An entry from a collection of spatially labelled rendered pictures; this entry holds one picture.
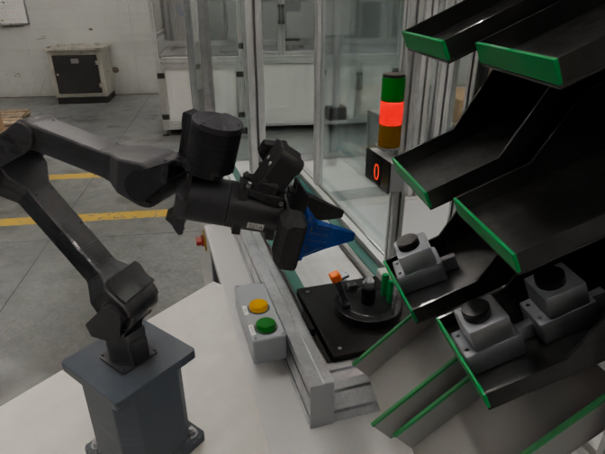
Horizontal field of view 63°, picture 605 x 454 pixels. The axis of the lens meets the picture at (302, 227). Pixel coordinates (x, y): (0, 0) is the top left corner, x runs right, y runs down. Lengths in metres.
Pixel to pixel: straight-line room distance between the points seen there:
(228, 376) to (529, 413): 0.60
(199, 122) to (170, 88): 5.57
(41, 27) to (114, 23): 1.10
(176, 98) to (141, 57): 2.88
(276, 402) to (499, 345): 0.54
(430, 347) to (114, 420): 0.49
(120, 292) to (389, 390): 0.43
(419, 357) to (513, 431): 0.19
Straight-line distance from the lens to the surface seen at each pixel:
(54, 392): 1.13
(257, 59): 1.88
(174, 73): 6.09
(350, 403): 0.95
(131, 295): 0.73
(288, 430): 0.96
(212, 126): 0.54
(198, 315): 1.24
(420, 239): 0.69
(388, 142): 1.11
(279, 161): 0.56
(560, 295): 0.57
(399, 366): 0.83
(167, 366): 0.80
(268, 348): 1.00
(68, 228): 0.76
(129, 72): 9.00
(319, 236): 0.58
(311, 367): 0.92
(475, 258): 0.72
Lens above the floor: 1.57
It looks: 26 degrees down
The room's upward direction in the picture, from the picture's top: straight up
